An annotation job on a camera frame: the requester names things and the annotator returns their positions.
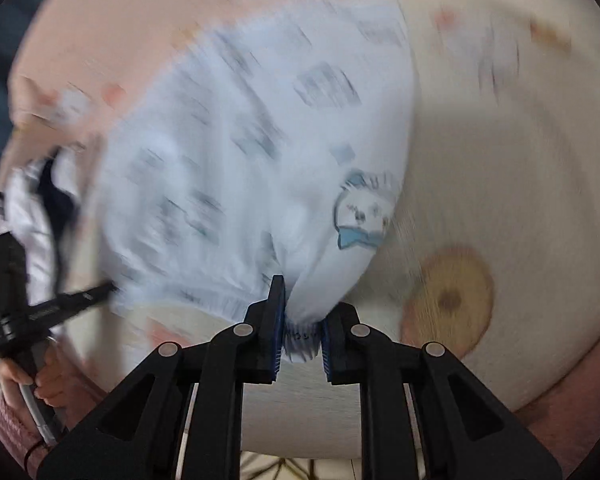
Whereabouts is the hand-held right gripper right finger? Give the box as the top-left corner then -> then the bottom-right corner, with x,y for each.
321,302 -> 563,480

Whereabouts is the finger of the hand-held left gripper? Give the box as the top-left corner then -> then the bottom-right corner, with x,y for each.
0,232 -> 31,323
27,281 -> 117,323

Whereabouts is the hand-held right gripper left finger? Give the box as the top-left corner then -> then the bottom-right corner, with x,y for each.
36,275 -> 287,480

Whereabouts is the white blue printed garment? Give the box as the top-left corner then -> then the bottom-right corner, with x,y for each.
92,0 -> 417,363

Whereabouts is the person's left forearm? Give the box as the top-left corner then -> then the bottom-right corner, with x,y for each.
0,385 -> 48,461

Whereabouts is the person's left hand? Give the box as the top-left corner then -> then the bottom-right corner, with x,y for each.
0,342 -> 103,413

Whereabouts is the white and navy garment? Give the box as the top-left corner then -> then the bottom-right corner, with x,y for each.
0,147 -> 103,311

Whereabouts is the dark teal curtain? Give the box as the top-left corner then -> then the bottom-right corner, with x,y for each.
0,0 -> 68,196

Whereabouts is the pink cream cat printed blanket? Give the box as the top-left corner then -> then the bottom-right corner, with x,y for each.
0,0 -> 600,461

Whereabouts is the black hair tie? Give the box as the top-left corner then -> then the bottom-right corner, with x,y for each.
24,439 -> 52,471

